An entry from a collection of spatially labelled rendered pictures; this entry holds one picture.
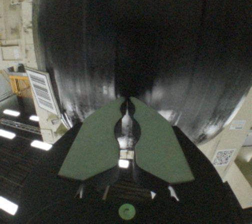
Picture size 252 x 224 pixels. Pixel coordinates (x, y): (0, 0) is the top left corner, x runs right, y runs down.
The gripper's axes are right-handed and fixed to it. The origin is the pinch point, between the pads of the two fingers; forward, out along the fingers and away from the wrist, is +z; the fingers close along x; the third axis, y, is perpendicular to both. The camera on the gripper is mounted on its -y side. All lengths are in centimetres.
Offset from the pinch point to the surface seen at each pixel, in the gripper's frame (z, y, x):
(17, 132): 727, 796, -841
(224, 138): 17.5, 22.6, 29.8
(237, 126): 18.0, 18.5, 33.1
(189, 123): 1.7, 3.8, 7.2
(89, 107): 1.4, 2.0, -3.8
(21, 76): 606, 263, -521
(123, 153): 40, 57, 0
